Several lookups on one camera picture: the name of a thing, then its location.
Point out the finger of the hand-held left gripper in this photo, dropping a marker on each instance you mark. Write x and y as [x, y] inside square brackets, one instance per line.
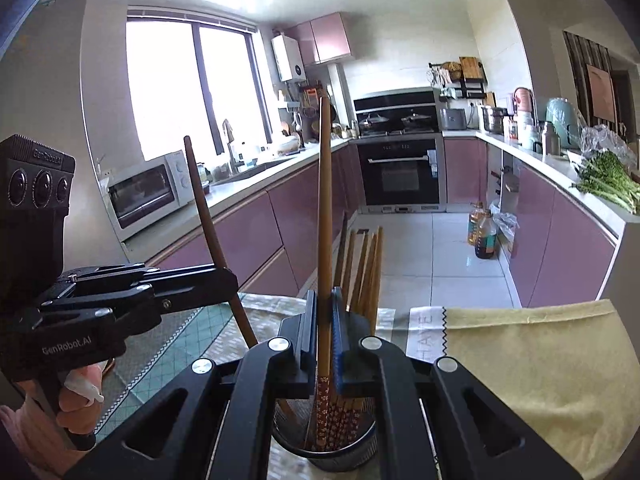
[190, 277]
[200, 299]

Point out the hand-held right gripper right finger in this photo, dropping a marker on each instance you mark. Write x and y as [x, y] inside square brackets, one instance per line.
[338, 340]

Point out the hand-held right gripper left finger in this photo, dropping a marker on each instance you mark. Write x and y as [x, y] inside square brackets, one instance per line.
[311, 330]

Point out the bundle of wooden chopsticks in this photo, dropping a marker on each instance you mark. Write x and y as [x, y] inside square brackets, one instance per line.
[362, 280]

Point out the dark brown single chopstick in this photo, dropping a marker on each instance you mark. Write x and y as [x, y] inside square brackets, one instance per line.
[205, 210]

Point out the black mesh holder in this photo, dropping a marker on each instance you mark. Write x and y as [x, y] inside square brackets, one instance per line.
[345, 460]

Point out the person's left hand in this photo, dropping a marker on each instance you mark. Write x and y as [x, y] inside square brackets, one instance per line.
[77, 405]

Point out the pink sink-side base cabinets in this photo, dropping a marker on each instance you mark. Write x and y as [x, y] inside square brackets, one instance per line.
[250, 240]

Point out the white microwave oven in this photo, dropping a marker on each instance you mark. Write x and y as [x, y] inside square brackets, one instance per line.
[150, 192]

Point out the kitchen sink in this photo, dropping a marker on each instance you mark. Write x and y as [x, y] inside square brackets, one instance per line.
[255, 167]

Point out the metal sink faucet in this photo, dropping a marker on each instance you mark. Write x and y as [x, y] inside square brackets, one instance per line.
[230, 145]

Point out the grey refrigerator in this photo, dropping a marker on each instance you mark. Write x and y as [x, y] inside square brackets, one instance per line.
[55, 85]

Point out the white ceramic pot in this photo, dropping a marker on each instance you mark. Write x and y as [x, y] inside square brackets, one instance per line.
[290, 146]

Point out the black built-in oven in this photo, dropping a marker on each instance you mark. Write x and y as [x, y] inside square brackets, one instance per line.
[400, 180]

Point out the cooking oil bottle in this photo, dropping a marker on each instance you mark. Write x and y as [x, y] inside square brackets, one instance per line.
[476, 227]

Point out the cooking oil bottles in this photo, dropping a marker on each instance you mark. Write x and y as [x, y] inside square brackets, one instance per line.
[486, 240]

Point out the patchwork printed tablecloth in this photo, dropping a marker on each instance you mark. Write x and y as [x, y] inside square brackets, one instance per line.
[525, 360]

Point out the kitchen window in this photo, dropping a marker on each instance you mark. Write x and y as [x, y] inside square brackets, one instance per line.
[165, 85]

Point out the plastic bag on floor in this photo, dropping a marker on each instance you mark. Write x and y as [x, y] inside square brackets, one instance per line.
[507, 230]

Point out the pink base cabinet beside oven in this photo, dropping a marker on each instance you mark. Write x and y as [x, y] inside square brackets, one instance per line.
[465, 172]

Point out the black lidded wok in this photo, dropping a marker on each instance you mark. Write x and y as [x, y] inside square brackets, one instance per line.
[372, 122]
[415, 121]

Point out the black range hood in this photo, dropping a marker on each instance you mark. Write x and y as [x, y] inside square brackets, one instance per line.
[395, 101]

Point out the pink peninsula base cabinets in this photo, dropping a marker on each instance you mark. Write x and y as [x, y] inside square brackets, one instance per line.
[560, 240]

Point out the silver countertop appliance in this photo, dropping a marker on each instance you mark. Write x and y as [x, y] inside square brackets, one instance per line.
[453, 119]

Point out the stainless steel pot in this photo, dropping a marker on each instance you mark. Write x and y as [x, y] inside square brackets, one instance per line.
[493, 120]

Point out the white containers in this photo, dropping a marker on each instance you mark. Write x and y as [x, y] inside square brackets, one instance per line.
[525, 130]

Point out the steel thermos bottle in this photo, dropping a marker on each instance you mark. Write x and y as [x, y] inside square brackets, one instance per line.
[550, 140]

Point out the pink kettle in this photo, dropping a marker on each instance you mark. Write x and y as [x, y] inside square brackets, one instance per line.
[523, 100]

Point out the mint green appliance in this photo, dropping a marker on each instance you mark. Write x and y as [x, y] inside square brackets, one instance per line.
[562, 120]

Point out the bunch of green vegetables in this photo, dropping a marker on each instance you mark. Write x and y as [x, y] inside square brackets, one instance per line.
[612, 177]

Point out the clear plastic bag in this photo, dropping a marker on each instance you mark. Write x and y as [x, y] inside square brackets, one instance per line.
[607, 140]

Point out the white wall water heater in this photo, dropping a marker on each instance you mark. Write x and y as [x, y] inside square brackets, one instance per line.
[289, 59]

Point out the pink wall cabinet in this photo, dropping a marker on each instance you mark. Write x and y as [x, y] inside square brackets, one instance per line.
[330, 37]

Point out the black wall rack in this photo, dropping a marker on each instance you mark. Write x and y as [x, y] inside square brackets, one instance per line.
[470, 82]

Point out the framed wall picture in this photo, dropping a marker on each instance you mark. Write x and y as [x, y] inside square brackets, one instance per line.
[601, 91]

